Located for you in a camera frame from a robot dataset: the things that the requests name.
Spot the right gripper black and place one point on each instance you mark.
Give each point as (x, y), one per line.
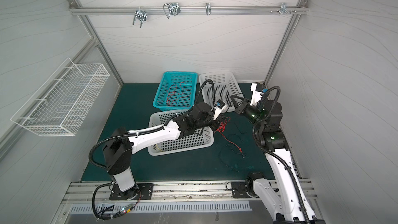
(241, 108)

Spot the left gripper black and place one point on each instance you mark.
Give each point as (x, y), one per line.
(217, 123)

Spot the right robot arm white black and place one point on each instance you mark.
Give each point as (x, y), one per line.
(288, 205)

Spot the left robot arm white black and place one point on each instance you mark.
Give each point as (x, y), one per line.
(113, 154)

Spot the teal plastic basket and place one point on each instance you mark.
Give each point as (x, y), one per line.
(176, 91)

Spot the large white plastic basket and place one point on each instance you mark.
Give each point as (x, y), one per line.
(200, 139)

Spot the small white plastic basket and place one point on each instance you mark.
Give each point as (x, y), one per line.
(225, 86)

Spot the metal bolt clamp right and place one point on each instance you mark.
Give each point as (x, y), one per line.
(283, 10)

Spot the metal U-bolt clamp middle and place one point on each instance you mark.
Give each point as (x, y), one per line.
(171, 9)

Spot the metal u-bolt clamp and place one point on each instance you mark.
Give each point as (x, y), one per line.
(139, 17)
(171, 9)

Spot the metal U-bolt clamp left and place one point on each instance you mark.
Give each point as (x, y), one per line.
(139, 17)

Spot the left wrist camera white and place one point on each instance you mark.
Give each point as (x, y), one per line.
(219, 108)

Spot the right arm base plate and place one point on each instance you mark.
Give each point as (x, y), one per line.
(239, 190)

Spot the white slotted cable duct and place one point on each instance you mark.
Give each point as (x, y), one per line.
(168, 207)

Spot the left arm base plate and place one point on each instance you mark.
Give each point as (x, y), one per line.
(141, 190)

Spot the metal bracket on rail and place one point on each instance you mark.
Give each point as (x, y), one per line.
(208, 9)

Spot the white wire wall basket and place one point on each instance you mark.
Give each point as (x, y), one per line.
(59, 107)

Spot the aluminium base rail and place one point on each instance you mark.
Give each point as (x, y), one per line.
(162, 191)

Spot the horizontal aluminium rail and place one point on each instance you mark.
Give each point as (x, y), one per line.
(185, 10)

